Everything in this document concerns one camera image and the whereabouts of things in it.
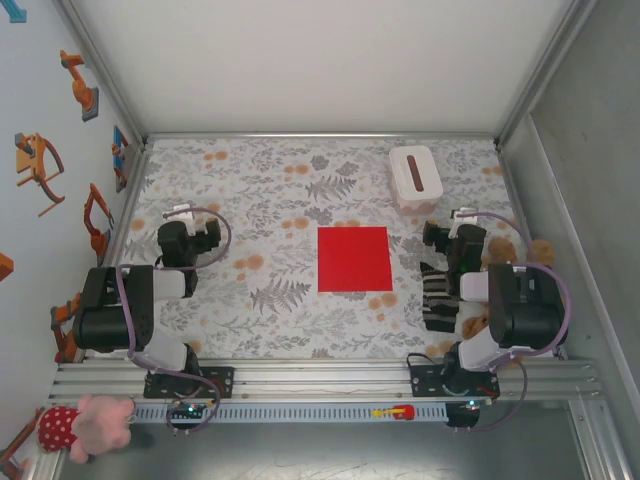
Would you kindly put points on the red cloth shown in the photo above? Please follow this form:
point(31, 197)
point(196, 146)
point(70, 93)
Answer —
point(354, 260)

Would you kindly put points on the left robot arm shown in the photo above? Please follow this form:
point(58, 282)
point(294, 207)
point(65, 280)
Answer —
point(100, 320)

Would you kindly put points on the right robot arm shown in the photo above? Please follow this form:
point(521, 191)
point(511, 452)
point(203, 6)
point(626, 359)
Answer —
point(525, 310)

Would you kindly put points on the black white striped cloth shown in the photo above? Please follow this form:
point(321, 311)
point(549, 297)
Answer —
point(440, 300)

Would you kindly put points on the brown teddy bear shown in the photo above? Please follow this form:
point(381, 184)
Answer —
point(542, 252)

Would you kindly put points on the white tissue box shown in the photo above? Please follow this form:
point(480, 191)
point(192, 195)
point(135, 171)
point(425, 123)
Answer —
point(415, 175)

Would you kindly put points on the floral table cloth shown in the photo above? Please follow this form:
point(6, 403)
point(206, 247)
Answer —
point(250, 325)

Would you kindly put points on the orange grey gripper sticker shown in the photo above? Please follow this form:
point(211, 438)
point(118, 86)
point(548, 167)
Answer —
point(35, 165)

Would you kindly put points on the small circuit board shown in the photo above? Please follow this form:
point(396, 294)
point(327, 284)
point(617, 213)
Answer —
point(472, 405)
point(190, 410)

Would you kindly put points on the red yellow toy tool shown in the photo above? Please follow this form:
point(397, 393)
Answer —
point(397, 412)

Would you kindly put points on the pink plush pig toy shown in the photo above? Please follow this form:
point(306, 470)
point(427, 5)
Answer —
point(100, 425)

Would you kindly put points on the blue orange wall sticker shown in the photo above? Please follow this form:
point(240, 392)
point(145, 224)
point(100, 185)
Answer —
point(120, 155)

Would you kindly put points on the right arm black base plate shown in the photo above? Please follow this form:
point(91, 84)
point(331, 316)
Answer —
point(420, 382)

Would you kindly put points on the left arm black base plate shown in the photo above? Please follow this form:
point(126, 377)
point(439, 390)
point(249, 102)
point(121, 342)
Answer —
point(225, 382)

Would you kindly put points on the orange block wall sticker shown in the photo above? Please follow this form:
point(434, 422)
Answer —
point(5, 267)

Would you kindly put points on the aluminium frame post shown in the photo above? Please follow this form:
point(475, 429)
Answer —
point(105, 75)
point(547, 75)

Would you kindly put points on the wide aluminium frame rail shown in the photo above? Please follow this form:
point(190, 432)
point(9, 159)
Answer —
point(320, 380)

